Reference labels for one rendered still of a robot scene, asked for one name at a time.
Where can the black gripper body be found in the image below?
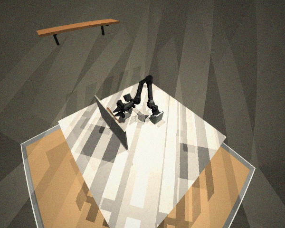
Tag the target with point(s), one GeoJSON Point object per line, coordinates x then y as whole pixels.
{"type": "Point", "coordinates": [124, 108]}

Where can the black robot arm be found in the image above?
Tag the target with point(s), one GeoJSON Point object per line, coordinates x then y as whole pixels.
{"type": "Point", "coordinates": [137, 99]}

